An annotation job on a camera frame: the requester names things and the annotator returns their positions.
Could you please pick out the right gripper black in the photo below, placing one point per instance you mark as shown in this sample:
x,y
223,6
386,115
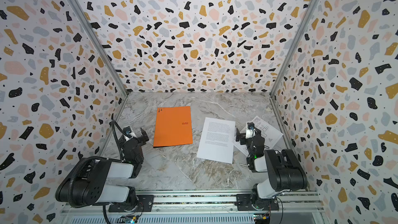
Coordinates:
x,y
246,138

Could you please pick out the left corner aluminium profile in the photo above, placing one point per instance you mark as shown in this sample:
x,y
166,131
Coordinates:
x,y
96,44

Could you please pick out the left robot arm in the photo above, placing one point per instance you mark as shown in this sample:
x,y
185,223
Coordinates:
x,y
87,185

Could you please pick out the right corner aluminium profile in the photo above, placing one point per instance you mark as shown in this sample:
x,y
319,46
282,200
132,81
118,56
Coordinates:
x,y
300,32

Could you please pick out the white text paper sheet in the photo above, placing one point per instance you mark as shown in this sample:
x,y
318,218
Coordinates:
x,y
216,143

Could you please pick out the aluminium mounting rail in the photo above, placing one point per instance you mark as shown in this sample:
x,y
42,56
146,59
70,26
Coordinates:
x,y
225,201

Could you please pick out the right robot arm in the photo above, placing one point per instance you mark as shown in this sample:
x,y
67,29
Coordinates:
x,y
284,172

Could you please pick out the left circuit board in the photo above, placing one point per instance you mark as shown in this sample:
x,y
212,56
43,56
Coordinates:
x,y
129,219

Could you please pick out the circuit board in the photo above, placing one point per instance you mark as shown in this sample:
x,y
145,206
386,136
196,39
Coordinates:
x,y
262,218
129,219

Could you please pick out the corner aluminium profile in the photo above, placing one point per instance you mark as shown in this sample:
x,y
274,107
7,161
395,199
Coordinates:
x,y
96,44
300,32

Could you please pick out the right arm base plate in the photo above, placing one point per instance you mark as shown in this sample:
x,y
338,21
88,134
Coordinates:
x,y
247,202

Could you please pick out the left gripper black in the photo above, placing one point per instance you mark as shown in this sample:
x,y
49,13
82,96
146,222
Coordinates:
x,y
137,138

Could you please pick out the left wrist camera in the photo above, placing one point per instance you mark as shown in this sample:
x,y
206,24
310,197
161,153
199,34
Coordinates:
x,y
129,133

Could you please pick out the orange folder black inside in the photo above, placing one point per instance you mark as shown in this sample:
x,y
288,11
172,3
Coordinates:
x,y
173,127

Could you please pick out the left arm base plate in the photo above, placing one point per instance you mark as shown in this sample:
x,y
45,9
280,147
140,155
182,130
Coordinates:
x,y
139,204

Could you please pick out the white technical drawing sheet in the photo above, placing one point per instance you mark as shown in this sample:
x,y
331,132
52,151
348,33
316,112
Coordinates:
x,y
271,134

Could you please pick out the right circuit board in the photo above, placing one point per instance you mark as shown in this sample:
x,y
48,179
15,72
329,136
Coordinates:
x,y
262,218

